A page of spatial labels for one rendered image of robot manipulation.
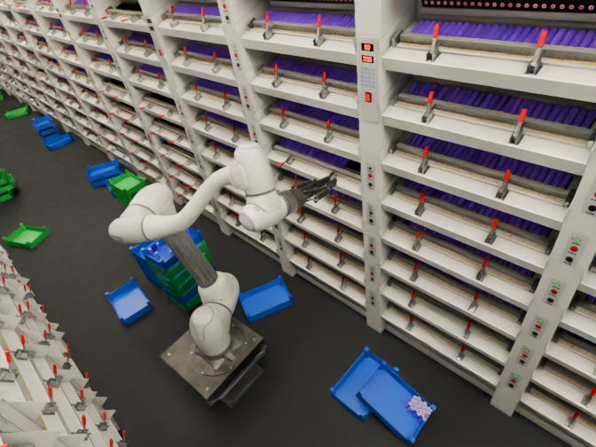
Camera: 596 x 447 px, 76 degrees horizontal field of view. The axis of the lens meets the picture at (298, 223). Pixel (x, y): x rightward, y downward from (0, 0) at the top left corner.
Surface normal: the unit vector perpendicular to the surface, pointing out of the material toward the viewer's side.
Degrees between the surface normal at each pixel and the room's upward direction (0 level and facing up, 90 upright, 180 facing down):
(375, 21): 90
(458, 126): 18
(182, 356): 1
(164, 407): 0
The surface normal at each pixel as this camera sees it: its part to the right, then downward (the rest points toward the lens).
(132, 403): -0.14, -0.76
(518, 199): -0.34, -0.55
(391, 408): 0.10, -0.60
